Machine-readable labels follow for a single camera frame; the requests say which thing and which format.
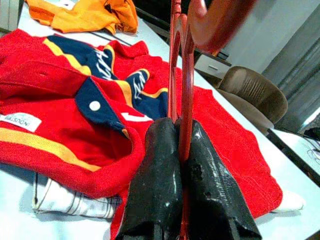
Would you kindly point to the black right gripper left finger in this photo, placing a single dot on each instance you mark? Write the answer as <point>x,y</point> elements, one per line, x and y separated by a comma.
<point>155,180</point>

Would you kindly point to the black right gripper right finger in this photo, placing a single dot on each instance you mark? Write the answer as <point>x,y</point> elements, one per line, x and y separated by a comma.
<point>215,200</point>

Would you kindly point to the red plastic hanger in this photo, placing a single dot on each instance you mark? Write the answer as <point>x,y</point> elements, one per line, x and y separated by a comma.
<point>186,100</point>

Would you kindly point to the red navy yellow polo shirt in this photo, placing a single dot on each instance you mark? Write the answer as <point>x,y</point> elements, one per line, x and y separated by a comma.
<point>62,125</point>

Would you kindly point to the plain white cloth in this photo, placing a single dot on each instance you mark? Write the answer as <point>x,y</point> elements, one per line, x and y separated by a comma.
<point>290,202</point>

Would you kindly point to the white striped cloth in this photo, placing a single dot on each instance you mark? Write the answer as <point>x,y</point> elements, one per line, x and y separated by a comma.
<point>62,202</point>

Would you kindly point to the brown upholstered chair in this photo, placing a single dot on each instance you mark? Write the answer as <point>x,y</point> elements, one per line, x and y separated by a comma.
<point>250,95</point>

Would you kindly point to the white drawer cabinet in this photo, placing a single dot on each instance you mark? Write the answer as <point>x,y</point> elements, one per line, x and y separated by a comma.
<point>212,66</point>

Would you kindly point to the orange polo shirt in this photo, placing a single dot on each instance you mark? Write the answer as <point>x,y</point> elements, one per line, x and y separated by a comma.
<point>87,17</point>

